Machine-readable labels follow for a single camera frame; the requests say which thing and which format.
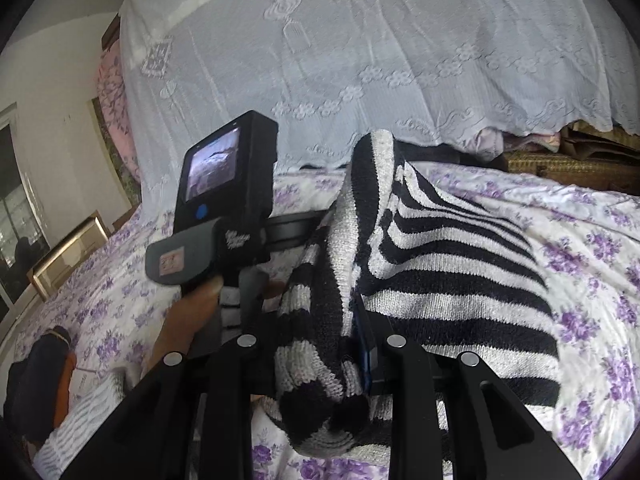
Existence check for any black white striped sweater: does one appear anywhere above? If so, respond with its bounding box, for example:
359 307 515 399
264 130 560 464

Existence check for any dark folded clothes stack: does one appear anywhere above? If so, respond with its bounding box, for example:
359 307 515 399
3 325 77 444

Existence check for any pink folded clothes pile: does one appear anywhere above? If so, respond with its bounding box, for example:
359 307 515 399
460 128 561 162

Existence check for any person's left hand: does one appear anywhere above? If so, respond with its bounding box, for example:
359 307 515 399
141 276 243 377

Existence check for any pink floral pillow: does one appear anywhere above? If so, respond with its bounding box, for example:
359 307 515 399
96 40 141 183

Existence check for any purple floral bed sheet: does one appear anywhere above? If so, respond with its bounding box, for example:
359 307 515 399
1 162 639 479

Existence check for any white lace cover cloth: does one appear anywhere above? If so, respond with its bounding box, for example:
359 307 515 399
120 0 639 212

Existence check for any woven rattan mat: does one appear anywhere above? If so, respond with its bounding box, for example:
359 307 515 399
491 120 639 196

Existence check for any black action camera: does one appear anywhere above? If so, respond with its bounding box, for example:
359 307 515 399
174 110 279 233

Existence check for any dark window with frame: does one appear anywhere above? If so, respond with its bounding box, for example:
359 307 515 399
1 104 50 320

